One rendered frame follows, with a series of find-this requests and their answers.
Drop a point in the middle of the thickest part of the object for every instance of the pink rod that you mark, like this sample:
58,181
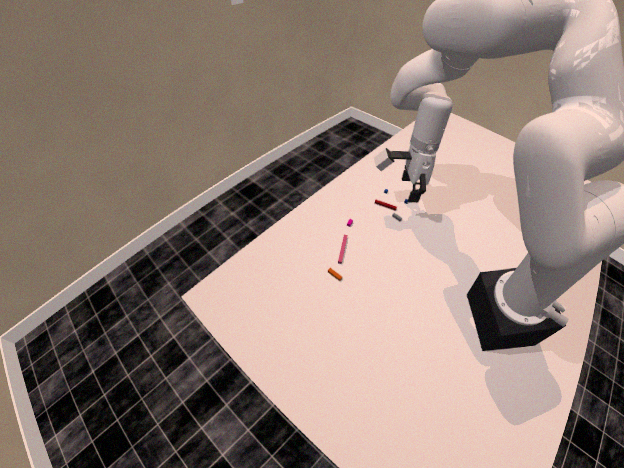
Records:
342,249

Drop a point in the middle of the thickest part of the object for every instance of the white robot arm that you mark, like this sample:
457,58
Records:
555,153

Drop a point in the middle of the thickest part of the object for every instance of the red rod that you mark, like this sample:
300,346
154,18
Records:
392,207

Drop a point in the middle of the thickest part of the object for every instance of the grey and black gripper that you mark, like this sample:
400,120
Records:
418,169

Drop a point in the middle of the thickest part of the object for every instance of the orange rod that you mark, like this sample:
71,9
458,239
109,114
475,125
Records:
334,274

